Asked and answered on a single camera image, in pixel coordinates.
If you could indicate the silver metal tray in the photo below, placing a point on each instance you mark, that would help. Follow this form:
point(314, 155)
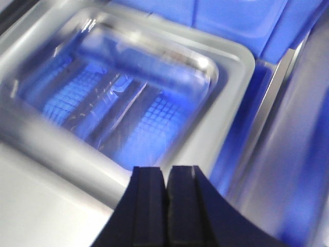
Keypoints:
point(44, 167)

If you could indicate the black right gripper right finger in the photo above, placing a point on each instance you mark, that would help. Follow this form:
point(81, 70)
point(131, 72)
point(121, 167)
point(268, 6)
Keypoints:
point(199, 216)

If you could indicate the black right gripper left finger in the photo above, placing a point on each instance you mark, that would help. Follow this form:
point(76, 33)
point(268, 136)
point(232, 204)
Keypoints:
point(140, 218)

